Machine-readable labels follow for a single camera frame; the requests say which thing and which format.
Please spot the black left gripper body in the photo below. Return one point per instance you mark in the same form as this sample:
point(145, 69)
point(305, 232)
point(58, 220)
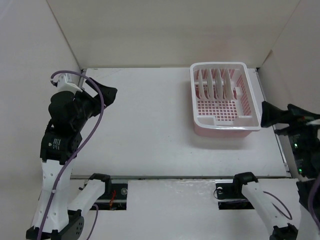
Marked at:
point(89, 107)

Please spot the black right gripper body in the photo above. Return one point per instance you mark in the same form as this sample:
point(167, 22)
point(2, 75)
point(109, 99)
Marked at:
point(303, 136)

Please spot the orange sunburst plate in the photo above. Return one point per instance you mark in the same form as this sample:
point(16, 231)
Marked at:
point(227, 85)
point(218, 84)

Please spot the orange sunburst plate front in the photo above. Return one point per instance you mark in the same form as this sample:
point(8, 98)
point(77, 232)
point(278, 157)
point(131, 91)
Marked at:
point(218, 84)

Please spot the white plate green red rim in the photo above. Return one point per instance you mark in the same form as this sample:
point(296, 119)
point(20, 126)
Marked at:
point(210, 89)

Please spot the white plate grey flower pattern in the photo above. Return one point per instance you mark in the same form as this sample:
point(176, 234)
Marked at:
point(200, 84)

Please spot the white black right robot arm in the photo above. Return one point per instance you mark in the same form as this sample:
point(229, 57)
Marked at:
point(293, 213)

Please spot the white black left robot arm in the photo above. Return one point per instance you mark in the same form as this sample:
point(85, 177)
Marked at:
point(56, 217)

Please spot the pink white dish rack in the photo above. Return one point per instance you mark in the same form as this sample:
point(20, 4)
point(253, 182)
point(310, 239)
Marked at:
point(222, 118)

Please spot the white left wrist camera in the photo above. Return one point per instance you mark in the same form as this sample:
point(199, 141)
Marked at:
point(64, 83)

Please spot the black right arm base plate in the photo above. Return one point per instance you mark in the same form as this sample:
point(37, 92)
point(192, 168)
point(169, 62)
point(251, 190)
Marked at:
point(225, 193)

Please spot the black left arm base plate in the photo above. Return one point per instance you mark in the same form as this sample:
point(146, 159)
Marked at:
point(117, 193)

